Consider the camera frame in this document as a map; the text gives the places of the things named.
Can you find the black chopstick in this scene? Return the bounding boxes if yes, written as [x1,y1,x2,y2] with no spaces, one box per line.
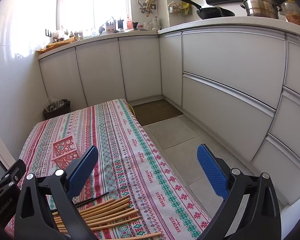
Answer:
[75,192,108,207]

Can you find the white kitchen cabinets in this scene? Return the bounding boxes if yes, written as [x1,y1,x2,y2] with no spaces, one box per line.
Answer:
[38,17,300,204]

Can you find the pink perforated basket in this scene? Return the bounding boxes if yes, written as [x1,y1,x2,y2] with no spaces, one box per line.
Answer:
[52,135,81,169]

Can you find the black trash bin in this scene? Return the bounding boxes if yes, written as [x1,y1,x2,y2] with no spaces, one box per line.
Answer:
[43,98,71,119]

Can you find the patterned tablecloth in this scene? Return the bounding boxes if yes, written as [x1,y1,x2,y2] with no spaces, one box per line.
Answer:
[19,99,210,239]

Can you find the brown floor mat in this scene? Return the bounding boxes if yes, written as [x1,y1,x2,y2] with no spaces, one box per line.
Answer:
[133,99,183,126]

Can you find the glass bowl with food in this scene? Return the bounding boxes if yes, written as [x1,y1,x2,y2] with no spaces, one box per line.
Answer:
[281,1,300,25]

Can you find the black frying pan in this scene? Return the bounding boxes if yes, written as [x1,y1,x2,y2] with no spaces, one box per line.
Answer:
[180,0,235,20]

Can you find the stainless steel steamer pot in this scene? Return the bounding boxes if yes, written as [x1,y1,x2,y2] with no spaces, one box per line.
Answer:
[241,0,281,19]

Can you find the white electric kettle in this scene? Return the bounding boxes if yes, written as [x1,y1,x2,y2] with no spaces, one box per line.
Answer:
[151,16,160,31]

